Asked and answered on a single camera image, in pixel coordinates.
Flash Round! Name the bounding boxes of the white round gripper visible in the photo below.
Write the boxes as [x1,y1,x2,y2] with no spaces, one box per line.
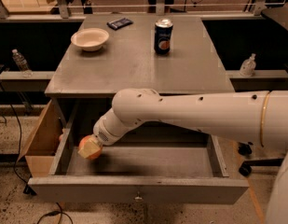
[77,121,123,160]

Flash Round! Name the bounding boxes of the orange fruit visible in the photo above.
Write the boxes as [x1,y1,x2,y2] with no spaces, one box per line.
[78,134,103,161]

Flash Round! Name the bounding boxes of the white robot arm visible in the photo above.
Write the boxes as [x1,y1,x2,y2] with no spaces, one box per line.
[78,89,288,224]

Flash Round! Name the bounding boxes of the open grey top drawer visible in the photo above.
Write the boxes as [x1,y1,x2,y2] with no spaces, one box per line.
[29,105,248,204]

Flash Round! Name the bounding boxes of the brown cardboard box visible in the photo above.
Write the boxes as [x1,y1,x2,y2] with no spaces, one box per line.
[18,101,62,177]

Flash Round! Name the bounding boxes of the grey cabinet desk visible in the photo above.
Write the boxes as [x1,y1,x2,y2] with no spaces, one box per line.
[45,14,234,119]

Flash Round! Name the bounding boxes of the white paper bowl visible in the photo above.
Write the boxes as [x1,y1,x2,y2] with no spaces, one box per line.
[71,28,109,51]

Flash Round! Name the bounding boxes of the clear plastic water bottle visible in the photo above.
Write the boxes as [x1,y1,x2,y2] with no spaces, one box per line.
[12,49,33,77]

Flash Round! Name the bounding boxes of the dark blue snack packet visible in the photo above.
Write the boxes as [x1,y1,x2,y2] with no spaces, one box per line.
[107,18,133,31]

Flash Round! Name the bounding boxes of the blue Pepsi can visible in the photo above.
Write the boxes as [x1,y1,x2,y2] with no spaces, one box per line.
[154,18,173,55]

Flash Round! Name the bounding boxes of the metal railing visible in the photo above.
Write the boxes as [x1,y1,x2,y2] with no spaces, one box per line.
[0,0,288,21]

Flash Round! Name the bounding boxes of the black office chair base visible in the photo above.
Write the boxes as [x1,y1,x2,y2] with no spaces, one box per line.
[238,143,283,177]

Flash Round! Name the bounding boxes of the clear sanitizer pump bottle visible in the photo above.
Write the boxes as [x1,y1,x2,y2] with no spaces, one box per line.
[240,53,256,77]

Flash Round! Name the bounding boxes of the black floor cable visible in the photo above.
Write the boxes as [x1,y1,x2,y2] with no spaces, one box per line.
[0,77,75,224]

